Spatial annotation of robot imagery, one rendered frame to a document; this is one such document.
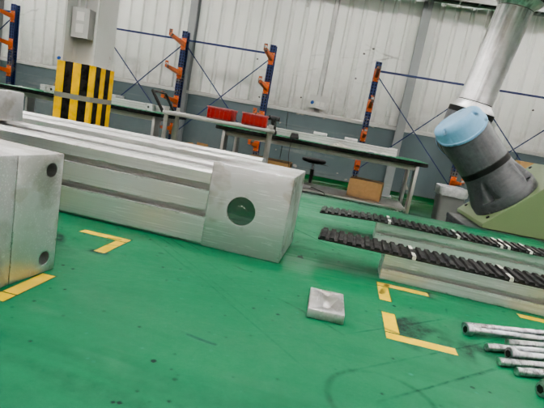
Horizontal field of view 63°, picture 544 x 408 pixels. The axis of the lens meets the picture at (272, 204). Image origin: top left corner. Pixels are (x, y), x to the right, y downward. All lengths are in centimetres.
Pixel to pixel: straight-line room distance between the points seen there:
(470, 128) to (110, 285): 90
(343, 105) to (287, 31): 166
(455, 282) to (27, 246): 42
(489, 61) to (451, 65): 720
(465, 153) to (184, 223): 76
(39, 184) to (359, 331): 27
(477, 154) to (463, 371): 80
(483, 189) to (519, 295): 61
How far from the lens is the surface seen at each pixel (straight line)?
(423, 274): 53
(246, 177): 48
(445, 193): 558
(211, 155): 69
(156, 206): 52
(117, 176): 53
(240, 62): 858
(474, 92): 127
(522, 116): 870
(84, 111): 388
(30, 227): 37
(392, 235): 71
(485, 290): 54
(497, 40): 128
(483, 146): 112
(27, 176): 36
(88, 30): 401
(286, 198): 47
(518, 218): 113
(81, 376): 27
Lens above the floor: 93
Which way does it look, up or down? 10 degrees down
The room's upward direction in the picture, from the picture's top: 10 degrees clockwise
